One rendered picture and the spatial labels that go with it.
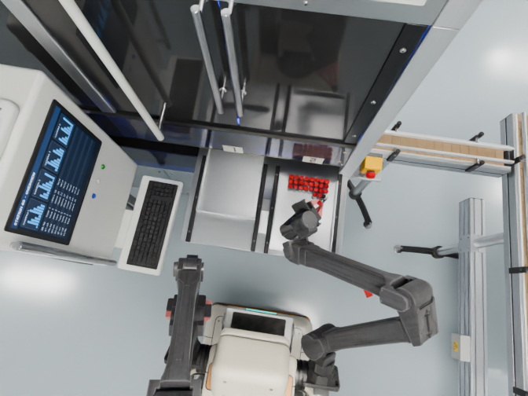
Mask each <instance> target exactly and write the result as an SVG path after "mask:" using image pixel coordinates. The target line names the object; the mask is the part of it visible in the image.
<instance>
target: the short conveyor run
mask: <svg viewBox="0 0 528 396"><path fill-rule="evenodd" d="M401 124H402V122H401V121H397V123H396V124H395V125H394V126H393V127H392V129H391V130H385V132H384V133H383V135H382V136H381V137H380V139H379V140H378V141H377V142H376V144H375V145H374V146H373V148H372V150H371V151H370V152H376V153H382V154H383V162H384V163H395V164H401V165H407V166H413V167H424V168H431V169H436V170H442V171H453V172H460V173H465V174H477V175H482V176H489V177H495V178H499V177H501V176H503V175H506V174H508V173H510V172H511V167H510V164H513V163H514V162H515V161H513V160H510V151H511V150H513V149H514V148H513V147H510V146H508V145H497V144H491V143H485V142H479V138H481V137H482V136H483V135H484V133H483V132H482V131H481V132H479V133H478V135H477V134H476V135H475V136H474V137H472V138H471V139H470V140H468V141H467V140H460V139H455V138H448V137H437V136H431V135H425V134H413V133H407V132H401V131H398V128H399V127H400V126H401Z"/></svg>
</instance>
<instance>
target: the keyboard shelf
mask: <svg viewBox="0 0 528 396"><path fill-rule="evenodd" d="M149 181H155V182H164V183H168V184H173V185H178V189H177V192H176V196H175V199H174V205H173V208H172V212H171V215H170V221H169V223H168V227H167V232H166V236H165V239H164V242H163V248H162V251H161V255H160V258H159V264H158V266H157V269H149V268H145V267H140V266H132V265H127V259H128V255H129V252H130V247H131V244H132V241H133V238H134V233H135V230H136V227H137V223H138V219H139V216H140V213H141V208H142V204H143V202H144V198H145V194H146V190H147V188H148V184H149ZM182 187H183V183H182V182H181V181H174V180H169V179H165V178H156V177H151V176H146V175H145V176H143V177H142V180H141V185H140V188H139V191H138V194H137V199H136V202H135V205H134V210H133V211H130V210H126V209H125V211H124V214H123V219H122V222H121V225H120V228H119V232H118V236H117V238H116V242H115V248H122V251H121V255H120V257H119V262H118V268H119V269H122V270H130V271H134V272H139V273H147V274H152V275H156V276H159V275H160V274H161V272H162V268H163V263H164V259H165V256H166V253H167V247H168V244H169V240H170V237H171V231H172V228H173V224H174V219H175V215H176V212H177V209H178V203H179V200H180V196H181V193H182Z"/></svg>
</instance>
